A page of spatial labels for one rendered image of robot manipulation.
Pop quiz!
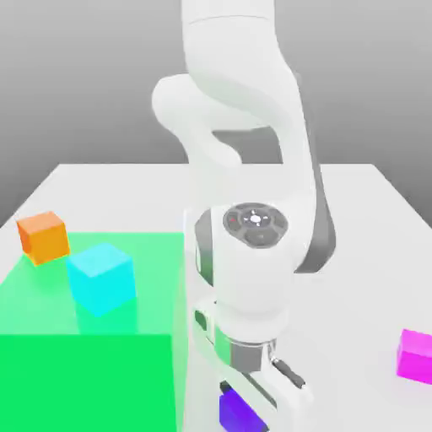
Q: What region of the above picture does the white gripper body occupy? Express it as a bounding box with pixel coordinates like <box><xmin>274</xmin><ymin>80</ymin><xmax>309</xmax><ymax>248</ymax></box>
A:
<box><xmin>233</xmin><ymin>358</ymin><xmax>314</xmax><ymax>432</ymax></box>

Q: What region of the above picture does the small purple cube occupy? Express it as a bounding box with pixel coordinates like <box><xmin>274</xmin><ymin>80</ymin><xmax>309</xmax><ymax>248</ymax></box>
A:
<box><xmin>218</xmin><ymin>387</ymin><xmax>270</xmax><ymax>432</ymax></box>

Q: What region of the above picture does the small magenta cube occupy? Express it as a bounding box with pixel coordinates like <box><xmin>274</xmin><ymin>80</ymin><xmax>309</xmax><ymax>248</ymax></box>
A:
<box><xmin>396</xmin><ymin>328</ymin><xmax>432</xmax><ymax>386</ymax></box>

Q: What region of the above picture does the small cyan cube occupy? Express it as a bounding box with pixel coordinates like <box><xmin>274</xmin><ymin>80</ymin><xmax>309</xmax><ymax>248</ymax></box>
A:
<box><xmin>66</xmin><ymin>241</ymin><xmax>138</xmax><ymax>318</ymax></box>

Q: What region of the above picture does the small orange cube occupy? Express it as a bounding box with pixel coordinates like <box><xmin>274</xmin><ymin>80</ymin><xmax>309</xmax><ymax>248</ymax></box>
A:
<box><xmin>16</xmin><ymin>211</ymin><xmax>71</xmax><ymax>267</ymax></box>

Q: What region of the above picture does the large green box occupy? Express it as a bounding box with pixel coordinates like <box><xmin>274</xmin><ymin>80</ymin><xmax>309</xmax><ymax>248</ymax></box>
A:
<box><xmin>0</xmin><ymin>231</ymin><xmax>189</xmax><ymax>432</ymax></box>

